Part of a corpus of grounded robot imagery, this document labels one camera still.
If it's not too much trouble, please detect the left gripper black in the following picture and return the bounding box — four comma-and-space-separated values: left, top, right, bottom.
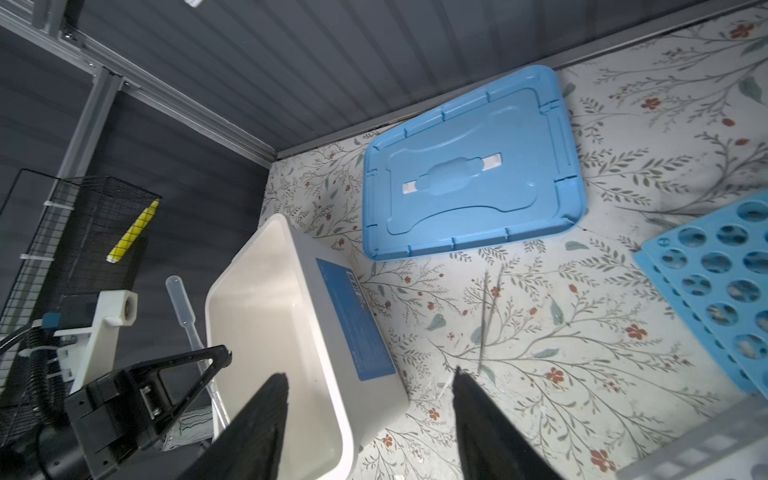
35, 345, 232, 479

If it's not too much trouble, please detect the yellow marker in basket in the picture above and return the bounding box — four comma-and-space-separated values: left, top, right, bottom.
106, 199, 160, 264

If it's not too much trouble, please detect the white plastic storage bin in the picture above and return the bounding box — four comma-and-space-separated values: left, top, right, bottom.
205, 214, 408, 479

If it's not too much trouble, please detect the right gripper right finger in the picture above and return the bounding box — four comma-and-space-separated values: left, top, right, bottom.
452, 368, 561, 480

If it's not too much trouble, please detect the blue plastic bin lid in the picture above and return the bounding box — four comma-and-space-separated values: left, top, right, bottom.
362, 65, 587, 261

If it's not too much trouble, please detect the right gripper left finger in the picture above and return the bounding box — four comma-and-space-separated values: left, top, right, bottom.
180, 373, 289, 480

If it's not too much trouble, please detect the white test tube rack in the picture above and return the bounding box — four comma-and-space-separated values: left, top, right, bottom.
616, 396, 767, 480

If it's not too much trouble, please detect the blue test tube rack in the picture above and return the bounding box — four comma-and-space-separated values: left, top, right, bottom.
634, 191, 767, 394

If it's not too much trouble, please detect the black wire side basket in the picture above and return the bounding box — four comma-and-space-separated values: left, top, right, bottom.
1, 168, 161, 445

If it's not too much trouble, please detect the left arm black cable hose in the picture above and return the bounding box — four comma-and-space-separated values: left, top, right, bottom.
0, 323, 67, 457

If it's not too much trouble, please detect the clear plastic pipette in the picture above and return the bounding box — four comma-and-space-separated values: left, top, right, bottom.
165, 275, 230, 428

